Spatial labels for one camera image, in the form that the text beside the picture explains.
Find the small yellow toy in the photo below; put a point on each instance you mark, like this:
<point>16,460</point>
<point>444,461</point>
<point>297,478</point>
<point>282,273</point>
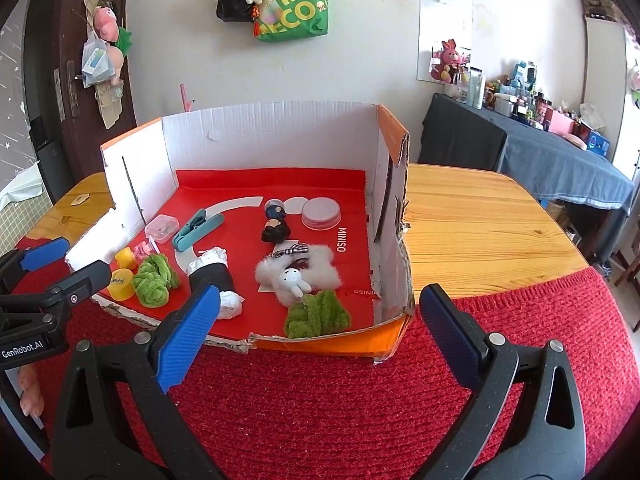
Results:
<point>125,258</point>

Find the beige cloth pouch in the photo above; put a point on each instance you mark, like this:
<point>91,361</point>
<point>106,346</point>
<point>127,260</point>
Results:
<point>107,105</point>

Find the small clear plastic box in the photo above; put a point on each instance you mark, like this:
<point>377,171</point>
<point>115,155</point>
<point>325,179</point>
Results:
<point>161,227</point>

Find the small beige item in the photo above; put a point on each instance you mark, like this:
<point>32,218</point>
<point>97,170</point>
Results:
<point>81,200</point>

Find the red knitted blanket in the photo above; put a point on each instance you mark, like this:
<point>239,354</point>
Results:
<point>325,410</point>

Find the red tassel charm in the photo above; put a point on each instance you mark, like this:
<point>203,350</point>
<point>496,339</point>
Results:
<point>259,25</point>

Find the black mouse figurine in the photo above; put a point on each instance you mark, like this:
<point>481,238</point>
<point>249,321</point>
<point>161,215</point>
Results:
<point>275,231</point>

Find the dark wooden door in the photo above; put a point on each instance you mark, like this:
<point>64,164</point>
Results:
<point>50,25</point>

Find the white bottle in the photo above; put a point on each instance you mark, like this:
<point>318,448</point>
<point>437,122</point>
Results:
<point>476,87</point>

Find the teal clothespin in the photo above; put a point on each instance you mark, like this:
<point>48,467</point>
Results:
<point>195,232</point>

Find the blue figurine with white cap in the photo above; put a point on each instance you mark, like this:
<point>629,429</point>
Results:
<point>275,209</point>

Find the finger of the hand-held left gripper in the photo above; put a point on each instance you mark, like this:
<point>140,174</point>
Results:
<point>45,254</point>
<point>90,276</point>

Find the pink and green plush toy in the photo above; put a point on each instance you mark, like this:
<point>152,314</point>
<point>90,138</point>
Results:
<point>120,52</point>

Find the round white compact case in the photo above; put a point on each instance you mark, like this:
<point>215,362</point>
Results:
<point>321,212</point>

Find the blue box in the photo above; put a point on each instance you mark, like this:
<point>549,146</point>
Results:
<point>598,141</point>

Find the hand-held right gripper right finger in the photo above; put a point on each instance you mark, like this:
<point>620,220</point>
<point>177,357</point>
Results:
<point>449,335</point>

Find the pink plastic stick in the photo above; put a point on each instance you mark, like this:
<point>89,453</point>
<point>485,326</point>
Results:
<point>186,97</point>

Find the green tote bag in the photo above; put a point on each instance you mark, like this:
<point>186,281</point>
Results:
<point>300,5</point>

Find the pink rabbit plush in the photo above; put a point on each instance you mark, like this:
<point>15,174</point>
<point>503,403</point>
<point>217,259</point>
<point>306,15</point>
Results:
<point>445,60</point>

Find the yellow cup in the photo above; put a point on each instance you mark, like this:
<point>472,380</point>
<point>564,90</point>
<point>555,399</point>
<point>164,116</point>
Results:
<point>121,285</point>

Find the side table with blue cloth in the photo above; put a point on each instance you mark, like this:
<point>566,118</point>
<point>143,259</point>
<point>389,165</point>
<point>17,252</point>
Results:
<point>550,160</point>

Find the pink box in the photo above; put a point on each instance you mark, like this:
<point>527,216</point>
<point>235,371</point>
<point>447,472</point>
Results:
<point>560,121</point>

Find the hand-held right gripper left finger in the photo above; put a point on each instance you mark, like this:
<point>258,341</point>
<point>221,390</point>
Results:
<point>187,335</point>

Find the green chenille plush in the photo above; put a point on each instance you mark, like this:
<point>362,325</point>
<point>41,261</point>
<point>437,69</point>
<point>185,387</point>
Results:
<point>317,317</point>
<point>155,282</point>

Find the small pink figurine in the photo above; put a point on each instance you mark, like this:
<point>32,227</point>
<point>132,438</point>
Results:
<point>145,250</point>

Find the white and pink plush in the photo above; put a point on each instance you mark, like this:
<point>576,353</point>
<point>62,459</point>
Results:
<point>634,82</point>

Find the cluster of cosmetic bottles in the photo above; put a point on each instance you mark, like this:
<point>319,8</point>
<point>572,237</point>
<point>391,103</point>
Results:
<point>520,95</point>

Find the white fluffy rabbit plush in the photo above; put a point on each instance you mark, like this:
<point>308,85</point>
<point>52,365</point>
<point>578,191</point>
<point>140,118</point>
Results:
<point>295,275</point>

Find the clear plastic bag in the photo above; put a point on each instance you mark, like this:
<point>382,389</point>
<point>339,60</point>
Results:
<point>95,62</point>

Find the orange cardboard box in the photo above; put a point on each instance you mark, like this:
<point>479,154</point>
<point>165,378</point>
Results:
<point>280,135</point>

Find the wall mirror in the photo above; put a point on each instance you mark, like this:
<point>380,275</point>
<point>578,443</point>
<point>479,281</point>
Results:
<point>445,15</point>

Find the leopard print bag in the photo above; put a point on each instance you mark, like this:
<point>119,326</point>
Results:
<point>607,7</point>

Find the white plastic bag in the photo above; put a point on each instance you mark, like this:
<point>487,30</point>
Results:
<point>20,190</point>

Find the person's left hand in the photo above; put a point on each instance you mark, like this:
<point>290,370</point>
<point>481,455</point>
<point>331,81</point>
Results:
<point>32,395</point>

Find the white refrigerator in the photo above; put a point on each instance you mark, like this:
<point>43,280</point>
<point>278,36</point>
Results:
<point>607,90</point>

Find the black and white cloth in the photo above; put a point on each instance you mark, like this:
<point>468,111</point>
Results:
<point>212,272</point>

